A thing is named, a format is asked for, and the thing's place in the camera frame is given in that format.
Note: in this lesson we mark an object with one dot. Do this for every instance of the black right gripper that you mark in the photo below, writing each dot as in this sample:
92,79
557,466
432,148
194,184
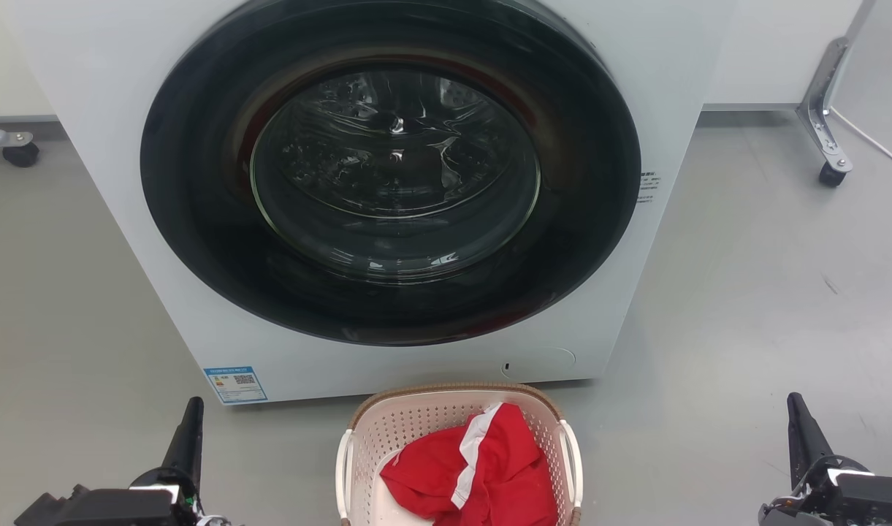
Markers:
869,504

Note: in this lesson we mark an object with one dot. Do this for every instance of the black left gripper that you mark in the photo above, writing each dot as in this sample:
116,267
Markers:
117,508

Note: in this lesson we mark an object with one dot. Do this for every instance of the beige perforated plastic laundry basket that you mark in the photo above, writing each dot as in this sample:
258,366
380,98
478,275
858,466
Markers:
416,420

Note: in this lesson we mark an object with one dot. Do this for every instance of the blue energy label sticker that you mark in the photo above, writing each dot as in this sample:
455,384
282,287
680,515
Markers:
236,384

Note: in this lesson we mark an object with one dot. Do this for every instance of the black round glass washer door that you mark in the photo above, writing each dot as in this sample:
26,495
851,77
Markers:
197,219

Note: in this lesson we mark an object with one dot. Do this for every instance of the black caster wheel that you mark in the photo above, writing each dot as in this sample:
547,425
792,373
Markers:
830,174
21,155

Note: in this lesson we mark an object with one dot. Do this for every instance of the red garment with white stripe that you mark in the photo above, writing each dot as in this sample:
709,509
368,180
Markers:
508,467

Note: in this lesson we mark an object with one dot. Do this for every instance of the angled silver metal stand leg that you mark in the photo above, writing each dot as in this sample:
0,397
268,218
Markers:
820,95

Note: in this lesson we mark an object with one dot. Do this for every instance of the flat grey metal stand leg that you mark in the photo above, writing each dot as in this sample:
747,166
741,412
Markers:
4,138

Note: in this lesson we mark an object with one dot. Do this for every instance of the white front-load washing machine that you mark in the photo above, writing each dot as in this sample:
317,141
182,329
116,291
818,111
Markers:
679,80

